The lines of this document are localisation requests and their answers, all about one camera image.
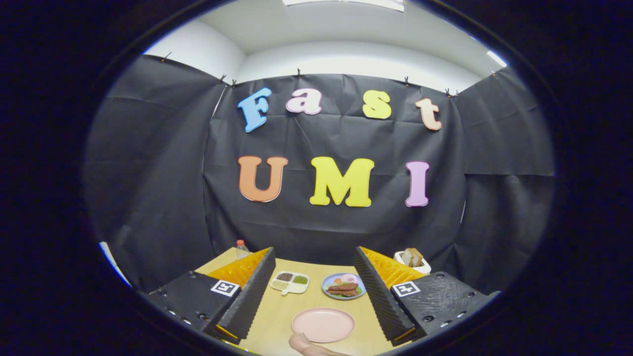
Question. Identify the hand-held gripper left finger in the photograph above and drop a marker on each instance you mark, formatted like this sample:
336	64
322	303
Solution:
249	300

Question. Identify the pile of green beans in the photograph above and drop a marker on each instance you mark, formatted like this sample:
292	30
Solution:
300	279

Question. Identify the pile of yellow beans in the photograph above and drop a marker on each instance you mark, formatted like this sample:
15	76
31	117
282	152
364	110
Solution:
280	285

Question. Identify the pink ham slice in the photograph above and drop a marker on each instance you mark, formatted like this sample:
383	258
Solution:
349	278

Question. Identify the white divided tray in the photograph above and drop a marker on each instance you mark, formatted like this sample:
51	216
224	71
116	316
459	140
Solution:
296	289

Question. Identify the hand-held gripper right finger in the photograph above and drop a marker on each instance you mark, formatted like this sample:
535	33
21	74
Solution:
378	300

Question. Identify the toast slice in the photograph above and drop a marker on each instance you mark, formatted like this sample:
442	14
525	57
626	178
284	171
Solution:
406	257
417	257

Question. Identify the small ceiling light panel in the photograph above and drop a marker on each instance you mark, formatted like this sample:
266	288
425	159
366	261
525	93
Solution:
496	58

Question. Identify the water bottle with red cap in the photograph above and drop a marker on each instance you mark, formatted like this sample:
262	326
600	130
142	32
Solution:
242	251

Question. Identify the large ceiling light panel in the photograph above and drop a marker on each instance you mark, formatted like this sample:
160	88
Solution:
346	4

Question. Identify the brown meat patty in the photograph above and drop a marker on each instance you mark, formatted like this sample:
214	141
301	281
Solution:
343	292
342	286

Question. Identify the pink plate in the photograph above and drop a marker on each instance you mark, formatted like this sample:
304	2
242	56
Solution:
324	324

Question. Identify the pile of dark beans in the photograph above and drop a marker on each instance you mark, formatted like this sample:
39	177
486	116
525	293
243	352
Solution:
284	277

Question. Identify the blue plate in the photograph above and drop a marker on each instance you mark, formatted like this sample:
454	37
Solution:
363	289

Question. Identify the white toaster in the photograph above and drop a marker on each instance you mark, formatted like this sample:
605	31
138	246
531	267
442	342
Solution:
425	269

